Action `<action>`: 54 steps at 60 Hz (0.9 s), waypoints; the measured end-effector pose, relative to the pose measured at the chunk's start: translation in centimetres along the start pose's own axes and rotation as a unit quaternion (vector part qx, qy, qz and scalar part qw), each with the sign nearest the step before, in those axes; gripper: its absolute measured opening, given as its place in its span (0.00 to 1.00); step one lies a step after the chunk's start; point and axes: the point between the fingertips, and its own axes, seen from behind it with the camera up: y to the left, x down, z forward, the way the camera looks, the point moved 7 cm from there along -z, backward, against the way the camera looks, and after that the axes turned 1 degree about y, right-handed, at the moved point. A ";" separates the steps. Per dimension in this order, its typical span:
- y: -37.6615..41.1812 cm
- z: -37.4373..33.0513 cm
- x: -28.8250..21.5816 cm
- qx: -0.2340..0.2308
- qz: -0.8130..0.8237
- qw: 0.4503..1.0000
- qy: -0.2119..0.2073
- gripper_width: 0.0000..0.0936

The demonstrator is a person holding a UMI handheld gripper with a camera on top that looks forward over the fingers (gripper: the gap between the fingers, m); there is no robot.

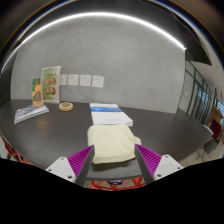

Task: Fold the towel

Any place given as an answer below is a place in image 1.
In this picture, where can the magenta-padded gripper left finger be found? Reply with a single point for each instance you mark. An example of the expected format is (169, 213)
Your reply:
(63, 166)

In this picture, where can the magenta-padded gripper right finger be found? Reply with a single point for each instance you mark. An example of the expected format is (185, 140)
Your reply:
(165, 165)

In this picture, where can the cream knitted towel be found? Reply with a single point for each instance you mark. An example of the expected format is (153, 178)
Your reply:
(113, 143)

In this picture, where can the smartphone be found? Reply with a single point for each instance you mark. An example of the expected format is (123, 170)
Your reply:
(115, 182)

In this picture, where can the grey magazine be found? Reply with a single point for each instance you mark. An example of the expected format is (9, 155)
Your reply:
(30, 113)

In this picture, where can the white and blue booklet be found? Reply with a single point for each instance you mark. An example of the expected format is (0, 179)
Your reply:
(110, 116)

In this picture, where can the black-framed glass partition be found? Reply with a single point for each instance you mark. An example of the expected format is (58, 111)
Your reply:
(200, 96)

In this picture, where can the small card on wooden base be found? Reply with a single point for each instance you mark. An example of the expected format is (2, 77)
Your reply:
(36, 90)

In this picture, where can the green menu sign stand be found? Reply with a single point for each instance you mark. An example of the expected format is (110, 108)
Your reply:
(51, 83)

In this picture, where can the white ceiling light strip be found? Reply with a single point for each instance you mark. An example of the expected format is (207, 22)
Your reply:
(100, 14)

